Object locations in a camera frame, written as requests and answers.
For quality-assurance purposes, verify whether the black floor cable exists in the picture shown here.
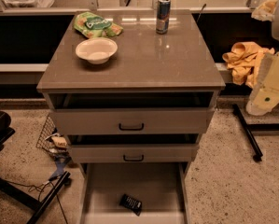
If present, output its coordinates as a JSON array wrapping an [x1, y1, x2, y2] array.
[[5, 179, 70, 224]]

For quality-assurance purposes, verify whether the grey drawer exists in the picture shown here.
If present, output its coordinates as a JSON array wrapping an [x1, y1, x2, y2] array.
[[69, 134, 199, 163], [46, 91, 216, 135], [77, 162, 190, 224]]

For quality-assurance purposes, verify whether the black stand leg left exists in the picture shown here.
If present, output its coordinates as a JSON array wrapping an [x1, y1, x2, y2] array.
[[0, 168, 72, 224]]

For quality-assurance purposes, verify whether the black stand leg right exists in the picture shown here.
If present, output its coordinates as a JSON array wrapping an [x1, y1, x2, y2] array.
[[232, 104, 279, 162]]

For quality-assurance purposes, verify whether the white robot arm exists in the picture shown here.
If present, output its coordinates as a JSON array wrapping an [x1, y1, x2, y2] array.
[[246, 0, 279, 116]]

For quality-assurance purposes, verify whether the blue tape strip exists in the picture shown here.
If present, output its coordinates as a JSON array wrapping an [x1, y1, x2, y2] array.
[[49, 157, 71, 181]]

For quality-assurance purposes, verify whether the bottom grey drawer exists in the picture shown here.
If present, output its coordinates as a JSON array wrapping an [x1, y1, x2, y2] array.
[[77, 162, 190, 224]]

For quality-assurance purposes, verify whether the wire basket with clutter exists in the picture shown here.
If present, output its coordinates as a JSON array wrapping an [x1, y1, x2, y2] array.
[[35, 116, 69, 159]]

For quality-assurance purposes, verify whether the yellow cloth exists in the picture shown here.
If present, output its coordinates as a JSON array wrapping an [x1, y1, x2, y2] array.
[[222, 42, 275, 89]]

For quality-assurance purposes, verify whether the white paper bowl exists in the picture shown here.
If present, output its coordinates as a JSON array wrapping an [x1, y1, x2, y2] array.
[[76, 37, 118, 64]]

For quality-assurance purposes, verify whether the blue energy drink can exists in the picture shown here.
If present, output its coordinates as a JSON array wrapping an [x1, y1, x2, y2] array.
[[156, 0, 171, 35]]

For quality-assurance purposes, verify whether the top grey drawer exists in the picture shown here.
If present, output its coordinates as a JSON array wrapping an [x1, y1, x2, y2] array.
[[46, 91, 216, 135]]

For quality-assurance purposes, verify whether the grey drawer cabinet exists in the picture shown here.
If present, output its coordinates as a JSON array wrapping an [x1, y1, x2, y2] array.
[[35, 8, 227, 176]]

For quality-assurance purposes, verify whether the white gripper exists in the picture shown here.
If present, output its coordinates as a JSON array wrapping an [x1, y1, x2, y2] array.
[[245, 52, 279, 116]]

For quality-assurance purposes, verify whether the black stand leg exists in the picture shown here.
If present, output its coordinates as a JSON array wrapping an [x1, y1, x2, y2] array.
[[232, 104, 279, 162], [0, 168, 72, 224]]

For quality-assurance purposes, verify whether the green chip bag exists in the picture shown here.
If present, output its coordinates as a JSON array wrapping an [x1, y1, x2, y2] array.
[[74, 12, 123, 39]]

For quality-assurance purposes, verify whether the middle grey drawer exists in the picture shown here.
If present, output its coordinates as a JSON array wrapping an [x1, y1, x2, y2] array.
[[69, 134, 199, 163]]

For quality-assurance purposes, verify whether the dark rxbar blueberry bar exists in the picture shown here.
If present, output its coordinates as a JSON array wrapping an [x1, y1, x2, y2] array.
[[119, 194, 142, 216]]

